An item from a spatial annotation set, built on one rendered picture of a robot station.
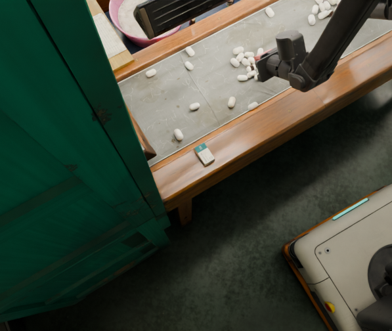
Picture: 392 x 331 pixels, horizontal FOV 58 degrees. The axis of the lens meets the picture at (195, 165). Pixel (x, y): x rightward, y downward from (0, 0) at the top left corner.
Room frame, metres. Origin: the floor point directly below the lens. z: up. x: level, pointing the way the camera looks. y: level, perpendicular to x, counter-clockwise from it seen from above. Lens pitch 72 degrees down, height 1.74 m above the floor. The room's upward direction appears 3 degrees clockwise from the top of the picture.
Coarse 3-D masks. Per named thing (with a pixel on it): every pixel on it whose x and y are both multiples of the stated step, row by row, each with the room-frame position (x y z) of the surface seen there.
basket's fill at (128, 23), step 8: (128, 0) 0.92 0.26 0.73; (136, 0) 0.92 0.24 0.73; (144, 0) 0.92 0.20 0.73; (120, 8) 0.89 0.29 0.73; (128, 8) 0.88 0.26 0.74; (120, 16) 0.85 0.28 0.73; (128, 16) 0.85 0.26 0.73; (120, 24) 0.81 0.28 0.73; (128, 24) 0.81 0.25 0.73; (136, 24) 0.81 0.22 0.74; (128, 32) 0.79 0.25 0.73; (136, 32) 0.79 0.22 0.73; (168, 32) 0.79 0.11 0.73
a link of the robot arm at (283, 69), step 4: (284, 60) 0.54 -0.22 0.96; (288, 60) 0.53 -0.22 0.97; (280, 64) 0.54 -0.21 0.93; (284, 64) 0.54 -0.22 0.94; (288, 64) 0.53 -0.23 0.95; (280, 68) 0.53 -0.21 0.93; (284, 68) 0.53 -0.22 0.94; (288, 68) 0.52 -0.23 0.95; (280, 72) 0.53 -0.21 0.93; (284, 72) 0.52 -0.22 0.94; (288, 72) 0.51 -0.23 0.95; (280, 76) 0.52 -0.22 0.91; (284, 76) 0.51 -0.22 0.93; (288, 80) 0.50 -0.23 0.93
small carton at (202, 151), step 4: (200, 144) 0.36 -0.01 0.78; (204, 144) 0.37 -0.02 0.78; (196, 148) 0.35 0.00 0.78; (200, 148) 0.35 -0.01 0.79; (204, 148) 0.35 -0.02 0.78; (208, 148) 0.35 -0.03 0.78; (196, 152) 0.34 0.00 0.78; (200, 152) 0.34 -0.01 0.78; (204, 152) 0.34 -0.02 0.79; (208, 152) 0.34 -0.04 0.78; (200, 156) 0.33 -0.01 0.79; (204, 156) 0.33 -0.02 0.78; (208, 156) 0.33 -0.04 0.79; (212, 156) 0.33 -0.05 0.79; (204, 160) 0.32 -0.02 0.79; (208, 160) 0.32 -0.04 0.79; (212, 160) 0.32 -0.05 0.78; (204, 164) 0.31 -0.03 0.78
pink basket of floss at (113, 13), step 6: (114, 0) 0.89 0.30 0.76; (120, 0) 0.91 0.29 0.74; (114, 6) 0.87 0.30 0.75; (114, 12) 0.85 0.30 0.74; (114, 18) 0.82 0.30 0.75; (114, 24) 0.78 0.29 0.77; (120, 30) 0.76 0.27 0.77; (174, 30) 0.77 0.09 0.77; (132, 36) 0.74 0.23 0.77; (162, 36) 0.74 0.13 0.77; (168, 36) 0.76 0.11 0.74; (132, 42) 0.78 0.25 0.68; (138, 42) 0.75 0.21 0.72; (144, 42) 0.74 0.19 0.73; (150, 42) 0.74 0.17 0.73; (156, 42) 0.75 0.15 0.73
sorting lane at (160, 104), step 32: (288, 0) 0.94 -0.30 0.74; (224, 32) 0.79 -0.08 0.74; (256, 32) 0.80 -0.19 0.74; (320, 32) 0.81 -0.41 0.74; (384, 32) 0.82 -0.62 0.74; (160, 64) 0.66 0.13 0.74; (192, 64) 0.66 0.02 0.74; (224, 64) 0.67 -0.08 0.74; (128, 96) 0.54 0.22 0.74; (160, 96) 0.54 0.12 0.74; (192, 96) 0.55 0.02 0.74; (224, 96) 0.55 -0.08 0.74; (256, 96) 0.56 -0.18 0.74; (160, 128) 0.43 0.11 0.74; (192, 128) 0.43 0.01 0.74; (160, 160) 0.33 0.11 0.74
